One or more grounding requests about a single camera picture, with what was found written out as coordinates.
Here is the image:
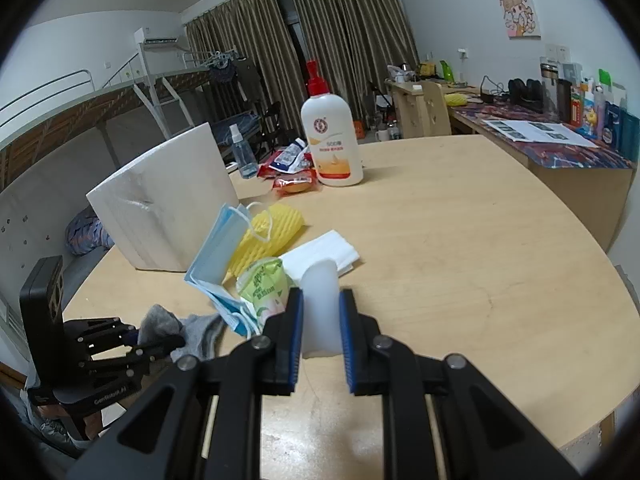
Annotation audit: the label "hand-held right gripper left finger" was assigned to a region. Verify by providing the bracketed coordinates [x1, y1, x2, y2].
[65, 287, 306, 480]

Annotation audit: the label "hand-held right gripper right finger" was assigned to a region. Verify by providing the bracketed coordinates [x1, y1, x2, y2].
[339, 288, 583, 480]

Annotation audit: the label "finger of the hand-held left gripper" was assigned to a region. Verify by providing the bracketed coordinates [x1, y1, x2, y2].
[90, 335, 186, 386]
[64, 317, 137, 356]

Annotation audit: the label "white foam piece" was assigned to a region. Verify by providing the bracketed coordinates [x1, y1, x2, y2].
[301, 258, 346, 360]

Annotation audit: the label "green wet wipe packet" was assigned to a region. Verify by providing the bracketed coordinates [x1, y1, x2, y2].
[235, 257, 292, 332]

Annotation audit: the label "grey sock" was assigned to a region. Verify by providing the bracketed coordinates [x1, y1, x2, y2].
[137, 304, 227, 362]

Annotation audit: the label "white tissue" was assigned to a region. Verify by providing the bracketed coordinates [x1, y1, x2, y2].
[279, 230, 362, 281]

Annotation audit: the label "yellow foam fruit net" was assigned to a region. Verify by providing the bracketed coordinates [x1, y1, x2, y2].
[227, 203, 305, 281]

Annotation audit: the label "blue face mask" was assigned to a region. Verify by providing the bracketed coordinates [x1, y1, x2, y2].
[184, 202, 262, 337]

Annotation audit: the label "white foam box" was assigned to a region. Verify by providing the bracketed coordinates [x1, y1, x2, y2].
[86, 122, 242, 273]

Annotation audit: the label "person's left forearm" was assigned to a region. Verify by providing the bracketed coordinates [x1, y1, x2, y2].
[27, 415, 93, 461]

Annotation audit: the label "person's left hand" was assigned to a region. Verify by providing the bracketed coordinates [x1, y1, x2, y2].
[37, 405, 118, 442]

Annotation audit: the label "blue printed blanket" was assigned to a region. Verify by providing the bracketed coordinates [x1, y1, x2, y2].
[66, 208, 115, 256]

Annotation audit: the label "blue white sachet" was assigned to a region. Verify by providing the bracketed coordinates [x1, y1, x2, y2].
[267, 137, 308, 173]

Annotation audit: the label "white metal bunk bed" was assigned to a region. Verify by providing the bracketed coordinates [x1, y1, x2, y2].
[135, 40, 266, 161]
[0, 70, 173, 261]

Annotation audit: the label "clear spray bottle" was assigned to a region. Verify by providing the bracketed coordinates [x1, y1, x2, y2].
[229, 124, 260, 180]

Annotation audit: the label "white lotion bottle red pump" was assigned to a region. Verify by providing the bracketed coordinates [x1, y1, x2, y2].
[300, 60, 365, 187]

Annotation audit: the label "black folding chair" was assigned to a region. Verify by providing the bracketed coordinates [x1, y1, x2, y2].
[257, 101, 284, 155]

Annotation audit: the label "blue plaid mattress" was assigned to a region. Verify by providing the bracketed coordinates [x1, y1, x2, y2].
[210, 112, 262, 145]

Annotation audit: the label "wooden desk with drawers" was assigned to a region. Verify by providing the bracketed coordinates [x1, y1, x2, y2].
[385, 77, 481, 139]

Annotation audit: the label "wooden chair with smiley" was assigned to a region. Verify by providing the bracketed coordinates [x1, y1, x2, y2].
[419, 80, 453, 137]

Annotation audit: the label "folded black chair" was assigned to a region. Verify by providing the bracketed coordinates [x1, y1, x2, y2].
[369, 80, 394, 112]

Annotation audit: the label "hanging dark green shirt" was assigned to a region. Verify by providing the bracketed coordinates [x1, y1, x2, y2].
[235, 57, 262, 103]

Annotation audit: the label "desk with patterned cover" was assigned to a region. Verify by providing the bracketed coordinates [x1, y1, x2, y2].
[447, 91, 637, 253]

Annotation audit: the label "hanging dark blue shirt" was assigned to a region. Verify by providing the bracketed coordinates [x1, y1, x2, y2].
[207, 57, 237, 87]

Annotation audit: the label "printed paper sheet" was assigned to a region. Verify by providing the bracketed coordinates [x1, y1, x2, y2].
[482, 119, 599, 150]

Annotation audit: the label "white air conditioner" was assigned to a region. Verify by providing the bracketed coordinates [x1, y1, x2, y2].
[135, 26, 180, 45]

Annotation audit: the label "brown curtain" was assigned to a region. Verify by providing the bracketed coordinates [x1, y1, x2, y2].
[287, 0, 421, 123]
[185, 0, 303, 161]

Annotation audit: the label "black headphones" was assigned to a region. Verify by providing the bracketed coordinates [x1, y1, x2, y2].
[507, 77, 546, 107]

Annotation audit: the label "silver thermos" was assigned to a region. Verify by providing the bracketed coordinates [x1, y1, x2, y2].
[539, 58, 561, 111]

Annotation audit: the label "row of toiletry bottles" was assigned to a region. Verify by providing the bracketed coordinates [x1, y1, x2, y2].
[570, 66, 640, 155]

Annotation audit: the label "black charger cable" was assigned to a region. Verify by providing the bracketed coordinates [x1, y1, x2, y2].
[480, 75, 508, 104]

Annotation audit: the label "cartoon wall poster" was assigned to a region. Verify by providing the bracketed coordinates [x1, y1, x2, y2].
[497, 0, 542, 40]

